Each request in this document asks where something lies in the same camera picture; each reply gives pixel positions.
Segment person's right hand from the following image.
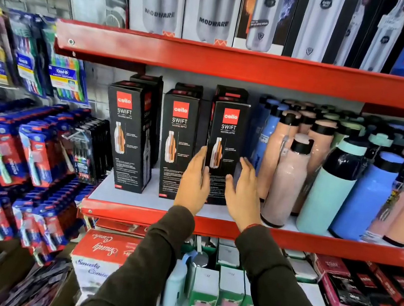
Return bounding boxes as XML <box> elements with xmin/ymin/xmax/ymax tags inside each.
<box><xmin>218</xmin><ymin>155</ymin><xmax>272</xmax><ymax>235</ymax></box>

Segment person's left hand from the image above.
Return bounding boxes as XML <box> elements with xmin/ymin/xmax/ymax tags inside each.
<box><xmin>172</xmin><ymin>142</ymin><xmax>217</xmax><ymax>219</ymax></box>

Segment person's right forearm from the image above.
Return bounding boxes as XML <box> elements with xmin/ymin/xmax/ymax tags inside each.
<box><xmin>226</xmin><ymin>221</ymin><xmax>368</xmax><ymax>306</ymax></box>

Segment person's left forearm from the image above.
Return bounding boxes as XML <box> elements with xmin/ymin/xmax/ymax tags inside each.
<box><xmin>75</xmin><ymin>193</ymin><xmax>198</xmax><ymax>306</ymax></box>

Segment steel bottle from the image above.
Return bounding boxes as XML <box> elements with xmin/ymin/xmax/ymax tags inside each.
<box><xmin>183</xmin><ymin>250</ymin><xmax>211</xmax><ymax>301</ymax></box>

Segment group of black bottle boxes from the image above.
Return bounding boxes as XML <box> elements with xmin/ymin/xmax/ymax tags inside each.
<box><xmin>93</xmin><ymin>68</ymin><xmax>254</xmax><ymax>209</ymax></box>

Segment group of green white boxes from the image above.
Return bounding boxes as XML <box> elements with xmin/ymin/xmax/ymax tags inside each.
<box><xmin>173</xmin><ymin>233</ymin><xmax>338</xmax><ymax>306</ymax></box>

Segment light blue plastic bottle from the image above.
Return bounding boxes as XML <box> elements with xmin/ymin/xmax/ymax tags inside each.
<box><xmin>162</xmin><ymin>247</ymin><xmax>198</xmax><ymax>306</ymax></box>

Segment group of pastel insulated bottles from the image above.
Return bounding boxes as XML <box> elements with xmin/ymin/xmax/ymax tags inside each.
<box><xmin>233</xmin><ymin>92</ymin><xmax>404</xmax><ymax>250</ymax></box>

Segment red metal shelf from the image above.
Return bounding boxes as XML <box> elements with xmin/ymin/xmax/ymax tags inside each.
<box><xmin>78</xmin><ymin>197</ymin><xmax>404</xmax><ymax>268</ymax></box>
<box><xmin>51</xmin><ymin>18</ymin><xmax>404</xmax><ymax>112</ymax></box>

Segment hanging black toothbrush packets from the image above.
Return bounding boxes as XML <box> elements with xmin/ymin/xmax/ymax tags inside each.
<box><xmin>61</xmin><ymin>114</ymin><xmax>119</xmax><ymax>187</ymax></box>

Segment red and white carton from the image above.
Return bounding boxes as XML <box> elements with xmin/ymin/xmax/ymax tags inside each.
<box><xmin>65</xmin><ymin>226</ymin><xmax>143</xmax><ymax>304</ymax></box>

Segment fiery print bottle box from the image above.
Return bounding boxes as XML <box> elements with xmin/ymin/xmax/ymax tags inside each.
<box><xmin>232</xmin><ymin>0</ymin><xmax>302</xmax><ymax>58</ymax></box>

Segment black box with white bottle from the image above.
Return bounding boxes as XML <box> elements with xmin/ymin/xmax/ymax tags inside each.
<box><xmin>282</xmin><ymin>0</ymin><xmax>363</xmax><ymax>68</ymax></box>
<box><xmin>332</xmin><ymin>0</ymin><xmax>404</xmax><ymax>77</ymax></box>

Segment hanging blue red toothbrush packets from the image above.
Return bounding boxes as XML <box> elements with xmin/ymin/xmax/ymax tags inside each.
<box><xmin>0</xmin><ymin>94</ymin><xmax>107</xmax><ymax>274</ymax></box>

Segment hanging multicolour toothbrush packets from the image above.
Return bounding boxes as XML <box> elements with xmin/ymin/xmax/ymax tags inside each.
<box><xmin>0</xmin><ymin>5</ymin><xmax>102</xmax><ymax>107</ymax></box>

